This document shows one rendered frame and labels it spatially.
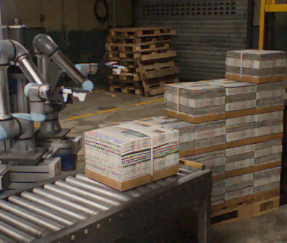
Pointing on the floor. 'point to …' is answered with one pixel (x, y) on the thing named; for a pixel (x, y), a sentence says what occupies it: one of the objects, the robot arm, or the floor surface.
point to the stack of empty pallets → (126, 45)
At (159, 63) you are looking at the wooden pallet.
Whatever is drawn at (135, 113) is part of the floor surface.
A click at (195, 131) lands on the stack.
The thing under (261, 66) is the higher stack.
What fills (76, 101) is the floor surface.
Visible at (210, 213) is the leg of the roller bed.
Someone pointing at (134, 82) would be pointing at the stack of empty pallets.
